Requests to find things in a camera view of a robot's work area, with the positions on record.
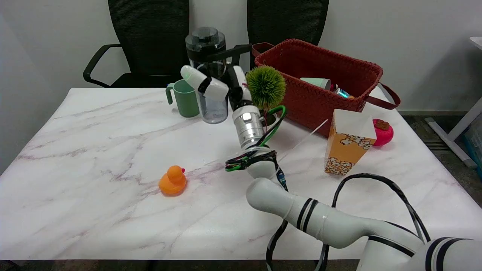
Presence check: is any orange rubber duck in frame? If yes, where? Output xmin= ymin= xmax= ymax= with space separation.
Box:
xmin=158 ymin=165 xmax=188 ymax=195

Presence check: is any green robot cable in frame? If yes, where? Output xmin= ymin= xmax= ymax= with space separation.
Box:
xmin=225 ymin=105 xmax=287 ymax=173

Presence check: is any orange popcorn box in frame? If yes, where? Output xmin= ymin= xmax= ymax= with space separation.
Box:
xmin=324 ymin=108 xmax=377 ymax=176

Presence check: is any green ball plant white pot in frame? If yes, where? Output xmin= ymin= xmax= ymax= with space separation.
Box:
xmin=245 ymin=65 xmax=287 ymax=128

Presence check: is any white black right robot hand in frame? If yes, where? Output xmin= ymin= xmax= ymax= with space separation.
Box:
xmin=180 ymin=65 xmax=253 ymax=112

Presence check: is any black mesh office chair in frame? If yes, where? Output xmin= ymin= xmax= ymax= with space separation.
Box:
xmin=83 ymin=0 xmax=190 ymax=88
xmin=206 ymin=0 xmax=329 ymax=72

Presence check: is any white desk frame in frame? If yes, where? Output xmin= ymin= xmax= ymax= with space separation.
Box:
xmin=425 ymin=37 xmax=482 ymax=168

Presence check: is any pink persimmon toy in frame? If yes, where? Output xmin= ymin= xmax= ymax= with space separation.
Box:
xmin=371 ymin=119 xmax=394 ymax=147

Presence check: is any red woven basket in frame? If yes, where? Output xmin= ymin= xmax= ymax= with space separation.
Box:
xmin=252 ymin=38 xmax=401 ymax=139

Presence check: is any thin white cable tie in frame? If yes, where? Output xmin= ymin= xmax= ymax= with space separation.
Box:
xmin=278 ymin=119 xmax=329 ymax=163

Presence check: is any green plastic mug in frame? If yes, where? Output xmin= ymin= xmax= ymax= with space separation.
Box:
xmin=165 ymin=79 xmax=200 ymax=118

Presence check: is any clear bottle with black lid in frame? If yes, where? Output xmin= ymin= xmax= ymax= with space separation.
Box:
xmin=185 ymin=27 xmax=229 ymax=124

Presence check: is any blue storage box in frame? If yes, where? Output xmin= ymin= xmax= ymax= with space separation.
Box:
xmin=464 ymin=120 xmax=482 ymax=178

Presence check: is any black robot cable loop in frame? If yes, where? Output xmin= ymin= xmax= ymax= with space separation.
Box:
xmin=265 ymin=173 xmax=432 ymax=271

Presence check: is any light green cup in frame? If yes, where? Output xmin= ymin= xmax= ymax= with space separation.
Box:
xmin=300 ymin=77 xmax=332 ymax=91

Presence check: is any colourful drink can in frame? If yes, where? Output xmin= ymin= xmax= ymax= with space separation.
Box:
xmin=333 ymin=87 xmax=355 ymax=99

